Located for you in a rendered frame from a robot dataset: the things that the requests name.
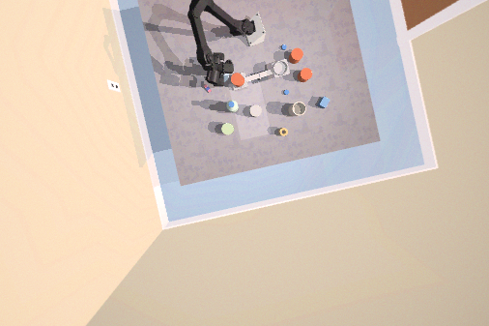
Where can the blue block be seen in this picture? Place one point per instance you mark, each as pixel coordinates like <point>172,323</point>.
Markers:
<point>323,102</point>

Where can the pale green cylinder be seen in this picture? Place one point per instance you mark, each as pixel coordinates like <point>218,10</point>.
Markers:
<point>227,128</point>

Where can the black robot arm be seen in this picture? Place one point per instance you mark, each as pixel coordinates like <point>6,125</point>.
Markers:
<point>203,52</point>

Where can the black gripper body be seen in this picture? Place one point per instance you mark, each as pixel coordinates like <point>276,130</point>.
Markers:
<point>220,79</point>

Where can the grey cylinder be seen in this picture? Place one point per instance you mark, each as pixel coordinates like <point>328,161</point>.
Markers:
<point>255,110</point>

